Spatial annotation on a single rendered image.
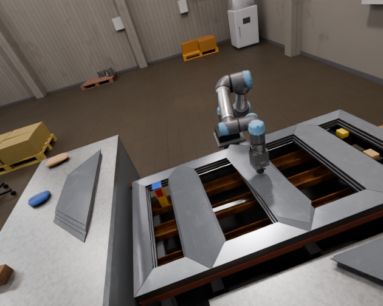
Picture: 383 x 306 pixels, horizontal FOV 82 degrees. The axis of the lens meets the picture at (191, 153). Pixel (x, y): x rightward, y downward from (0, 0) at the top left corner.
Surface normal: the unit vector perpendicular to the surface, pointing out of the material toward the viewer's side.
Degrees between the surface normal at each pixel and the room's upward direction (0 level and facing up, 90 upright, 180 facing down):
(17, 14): 90
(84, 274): 0
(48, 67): 90
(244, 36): 90
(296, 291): 0
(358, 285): 0
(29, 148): 90
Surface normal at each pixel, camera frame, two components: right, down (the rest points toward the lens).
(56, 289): -0.24, -0.78
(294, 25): 0.12, 0.56
